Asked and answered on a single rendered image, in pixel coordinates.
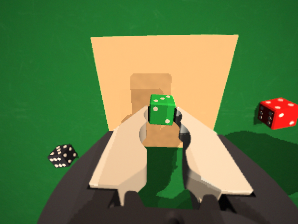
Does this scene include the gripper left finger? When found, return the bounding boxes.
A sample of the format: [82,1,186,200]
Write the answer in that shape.
[37,105,150,224]

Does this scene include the black die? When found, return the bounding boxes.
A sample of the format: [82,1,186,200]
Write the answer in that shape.
[47,144,77,168]

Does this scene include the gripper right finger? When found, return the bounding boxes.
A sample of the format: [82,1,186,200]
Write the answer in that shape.
[173,106,298,224]

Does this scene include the tan flat mat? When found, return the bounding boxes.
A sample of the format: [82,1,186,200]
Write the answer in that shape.
[91,35,238,147]

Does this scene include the green die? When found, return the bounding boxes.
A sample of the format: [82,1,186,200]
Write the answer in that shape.
[149,94,176,126]

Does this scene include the red die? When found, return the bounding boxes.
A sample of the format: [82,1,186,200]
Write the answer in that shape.
[258,98,298,130]

